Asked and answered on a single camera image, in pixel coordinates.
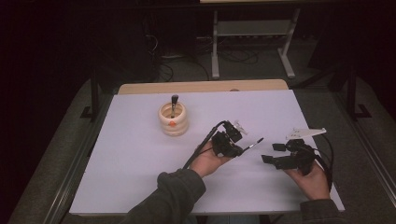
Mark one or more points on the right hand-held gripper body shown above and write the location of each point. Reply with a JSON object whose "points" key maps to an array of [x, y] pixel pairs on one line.
{"points": [[300, 155]]}

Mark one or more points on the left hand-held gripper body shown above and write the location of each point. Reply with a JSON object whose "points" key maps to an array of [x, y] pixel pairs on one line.
{"points": [[225, 141]]}

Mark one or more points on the cream ribbed brush holder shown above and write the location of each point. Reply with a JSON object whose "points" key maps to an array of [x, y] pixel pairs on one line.
{"points": [[174, 126]]}

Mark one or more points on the large black makeup brush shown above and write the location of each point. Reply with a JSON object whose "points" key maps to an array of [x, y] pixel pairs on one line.
{"points": [[174, 104]]}

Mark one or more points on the person's left hand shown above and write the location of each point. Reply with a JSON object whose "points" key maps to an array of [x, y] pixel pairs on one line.
{"points": [[207, 161]]}

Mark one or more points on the person's right hand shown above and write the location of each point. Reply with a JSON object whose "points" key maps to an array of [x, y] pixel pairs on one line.
{"points": [[313, 183]]}

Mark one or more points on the black stand leg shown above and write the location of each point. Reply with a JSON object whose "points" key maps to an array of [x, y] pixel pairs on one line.
{"points": [[94, 99], [353, 96]]}

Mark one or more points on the white table cover sheet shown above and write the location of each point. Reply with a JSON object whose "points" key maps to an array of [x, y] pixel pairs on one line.
{"points": [[130, 161]]}

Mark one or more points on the white metal stand frame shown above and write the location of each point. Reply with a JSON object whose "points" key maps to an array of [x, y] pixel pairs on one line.
{"points": [[253, 28]]}

